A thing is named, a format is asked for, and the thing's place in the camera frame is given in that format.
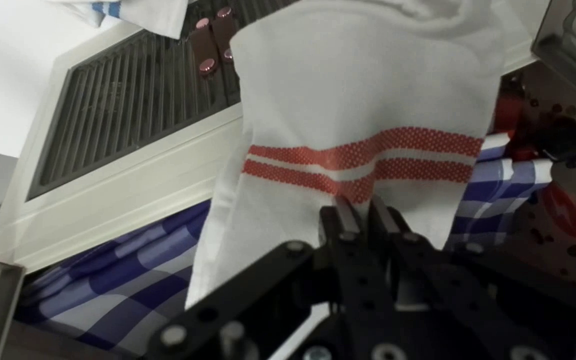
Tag blue checkered cloth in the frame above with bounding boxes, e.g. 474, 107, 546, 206
15, 132, 556, 357

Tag white three-compartment cabinet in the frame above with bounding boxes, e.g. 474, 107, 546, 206
0, 0, 576, 360

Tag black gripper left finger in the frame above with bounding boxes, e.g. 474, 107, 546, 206
146, 199, 385, 360

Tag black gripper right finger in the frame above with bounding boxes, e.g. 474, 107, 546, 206
367, 199, 576, 360

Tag beige patterned fabric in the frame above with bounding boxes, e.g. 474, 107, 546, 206
489, 62, 576, 303

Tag white towel blue stripes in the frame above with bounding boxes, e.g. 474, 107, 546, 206
49, 0, 191, 41

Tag white towel red stripes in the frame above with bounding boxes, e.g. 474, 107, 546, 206
184, 0, 552, 310

